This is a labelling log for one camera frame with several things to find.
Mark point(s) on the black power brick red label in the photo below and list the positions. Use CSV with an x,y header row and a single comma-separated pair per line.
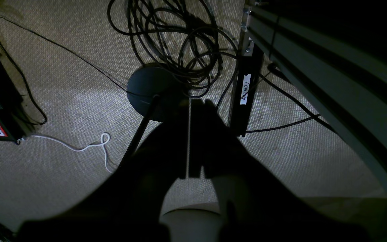
x,y
10,130

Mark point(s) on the black box white label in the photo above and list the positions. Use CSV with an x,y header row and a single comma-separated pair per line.
x,y
243,93

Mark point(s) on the round black stand base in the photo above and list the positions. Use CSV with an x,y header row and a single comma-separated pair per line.
x,y
152,80

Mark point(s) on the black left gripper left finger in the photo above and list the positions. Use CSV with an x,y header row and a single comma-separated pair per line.
x,y
127,206

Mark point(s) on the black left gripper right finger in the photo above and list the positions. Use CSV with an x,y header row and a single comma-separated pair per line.
x,y
255,205

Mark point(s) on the aluminium table frame rail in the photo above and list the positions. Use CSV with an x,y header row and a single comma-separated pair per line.
x,y
335,53

